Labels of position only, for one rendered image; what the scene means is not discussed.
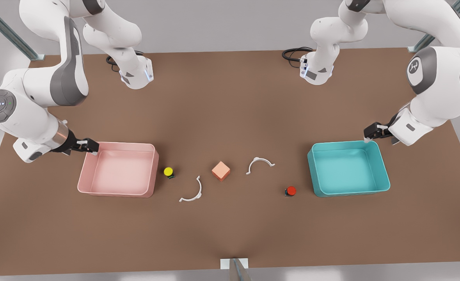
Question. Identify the red button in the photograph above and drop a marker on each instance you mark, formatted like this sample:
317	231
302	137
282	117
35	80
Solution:
290	191

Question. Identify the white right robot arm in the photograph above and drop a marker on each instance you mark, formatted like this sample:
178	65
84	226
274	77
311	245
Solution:
38	82

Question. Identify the yellow button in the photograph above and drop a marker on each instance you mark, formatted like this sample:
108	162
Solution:
169	172

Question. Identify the silver frame post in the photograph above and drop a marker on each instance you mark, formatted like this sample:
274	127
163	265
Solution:
9	33
436	31
235	269

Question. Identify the orange cube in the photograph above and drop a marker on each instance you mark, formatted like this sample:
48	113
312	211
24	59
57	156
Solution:
221	170

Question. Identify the pink storage box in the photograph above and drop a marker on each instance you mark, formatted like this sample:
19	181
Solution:
118	169

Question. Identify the white curved clip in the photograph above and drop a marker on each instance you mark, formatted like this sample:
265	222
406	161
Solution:
194	193
259	162

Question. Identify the blue storage box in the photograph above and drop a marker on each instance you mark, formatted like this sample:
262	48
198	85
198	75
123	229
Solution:
348	168

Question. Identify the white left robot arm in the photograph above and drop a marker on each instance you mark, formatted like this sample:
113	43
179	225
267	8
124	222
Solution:
440	78

